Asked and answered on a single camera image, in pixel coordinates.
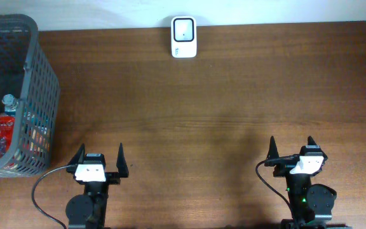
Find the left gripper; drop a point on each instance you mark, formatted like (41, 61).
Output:
(114, 177)

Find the grey plastic mesh basket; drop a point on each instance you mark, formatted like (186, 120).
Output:
(26, 73)

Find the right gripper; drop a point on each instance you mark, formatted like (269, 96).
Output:
(280, 162)

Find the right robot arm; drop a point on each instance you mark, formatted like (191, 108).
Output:
(310, 204)

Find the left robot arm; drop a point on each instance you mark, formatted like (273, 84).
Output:
(88, 209)

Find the white barcode scanner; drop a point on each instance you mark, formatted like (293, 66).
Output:
(183, 37)

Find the blue mouthwash bottle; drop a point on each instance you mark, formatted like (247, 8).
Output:
(10, 103)

